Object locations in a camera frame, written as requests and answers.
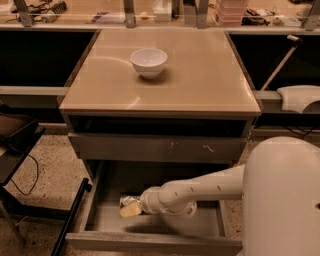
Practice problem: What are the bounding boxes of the black cable on floor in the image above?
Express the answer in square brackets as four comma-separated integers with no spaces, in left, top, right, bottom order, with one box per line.
[9,153,40,197]

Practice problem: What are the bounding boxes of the open grey middle drawer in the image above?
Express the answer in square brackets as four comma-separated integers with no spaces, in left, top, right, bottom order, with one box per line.
[67,161,242,256]

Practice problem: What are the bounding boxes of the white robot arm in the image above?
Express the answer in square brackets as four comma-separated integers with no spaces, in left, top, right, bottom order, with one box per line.
[119,137,320,256]

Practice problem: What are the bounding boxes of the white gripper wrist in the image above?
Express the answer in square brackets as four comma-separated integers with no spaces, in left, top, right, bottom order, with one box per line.
[119,186,167,218]

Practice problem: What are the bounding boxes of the black cart on left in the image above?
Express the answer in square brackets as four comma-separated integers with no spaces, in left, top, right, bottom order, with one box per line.
[0,103,92,256]

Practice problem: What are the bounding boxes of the silver green 7up can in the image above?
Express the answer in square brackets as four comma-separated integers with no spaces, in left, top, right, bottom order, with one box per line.
[120,195,140,207]

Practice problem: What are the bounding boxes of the closed grey top drawer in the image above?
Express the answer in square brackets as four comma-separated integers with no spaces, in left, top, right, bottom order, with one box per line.
[68,133,246,164]

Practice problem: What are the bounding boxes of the pink stacked plastic trays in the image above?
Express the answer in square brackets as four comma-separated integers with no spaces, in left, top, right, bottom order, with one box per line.
[214,0,248,27]

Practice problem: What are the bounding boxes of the white ceramic bowl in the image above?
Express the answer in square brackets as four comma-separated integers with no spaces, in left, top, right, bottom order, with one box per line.
[130,48,168,79]

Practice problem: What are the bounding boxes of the white curved shell part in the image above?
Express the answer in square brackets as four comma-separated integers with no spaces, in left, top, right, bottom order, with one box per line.
[277,85,320,114]

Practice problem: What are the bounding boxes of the grey drawer cabinet with counter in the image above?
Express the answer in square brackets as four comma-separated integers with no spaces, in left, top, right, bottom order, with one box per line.
[60,28,261,178]

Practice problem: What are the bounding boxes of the grey metal railing frame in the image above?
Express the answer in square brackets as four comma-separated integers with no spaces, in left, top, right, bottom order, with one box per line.
[0,0,320,34]

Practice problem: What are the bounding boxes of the white stick with dark tip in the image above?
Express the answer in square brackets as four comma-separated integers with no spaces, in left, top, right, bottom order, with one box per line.
[261,35,303,91]

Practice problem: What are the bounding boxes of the black tool on shelf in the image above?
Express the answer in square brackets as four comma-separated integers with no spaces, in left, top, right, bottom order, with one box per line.
[13,0,67,26]

